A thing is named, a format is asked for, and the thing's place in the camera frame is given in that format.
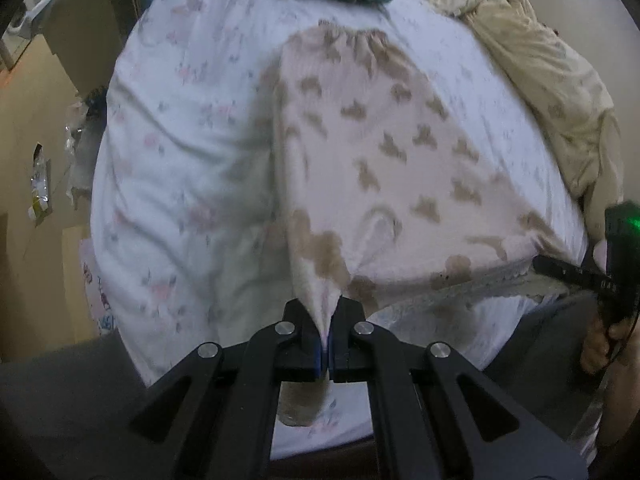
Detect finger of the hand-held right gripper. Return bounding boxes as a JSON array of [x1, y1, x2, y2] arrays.
[[532, 255, 608, 292]]

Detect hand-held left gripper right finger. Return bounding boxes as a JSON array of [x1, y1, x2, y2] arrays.
[[327, 296, 588, 480]]

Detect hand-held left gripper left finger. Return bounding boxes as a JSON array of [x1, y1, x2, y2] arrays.
[[129, 297, 326, 480]]

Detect white brown-print pants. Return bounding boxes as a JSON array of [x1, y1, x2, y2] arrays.
[[260, 19, 576, 428]]

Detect person's right forearm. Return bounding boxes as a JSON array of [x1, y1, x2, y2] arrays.
[[602, 357, 640, 466]]

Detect person's right hand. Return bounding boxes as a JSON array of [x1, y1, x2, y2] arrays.
[[580, 310, 640, 376]]

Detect person's right leg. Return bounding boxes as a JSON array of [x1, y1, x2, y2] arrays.
[[482, 292, 608, 441]]

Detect person's leg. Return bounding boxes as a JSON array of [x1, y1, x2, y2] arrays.
[[0, 332, 166, 480], [482, 292, 608, 441]]

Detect cream quilt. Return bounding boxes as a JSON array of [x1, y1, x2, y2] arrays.
[[387, 0, 626, 241]]

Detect printed floor mat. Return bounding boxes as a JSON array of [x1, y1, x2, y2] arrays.
[[79, 237, 117, 337]]

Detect white floral bed sheet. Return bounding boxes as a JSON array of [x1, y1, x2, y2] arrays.
[[90, 0, 588, 461]]

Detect person's left leg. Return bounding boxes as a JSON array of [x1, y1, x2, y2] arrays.
[[0, 332, 166, 480]]

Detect clear plastic bag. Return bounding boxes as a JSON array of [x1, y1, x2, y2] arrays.
[[62, 85, 108, 206]]

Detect snack packet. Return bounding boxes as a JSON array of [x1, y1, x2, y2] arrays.
[[27, 142, 53, 223]]

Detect cardboard box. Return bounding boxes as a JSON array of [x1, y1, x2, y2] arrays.
[[42, 0, 143, 93]]

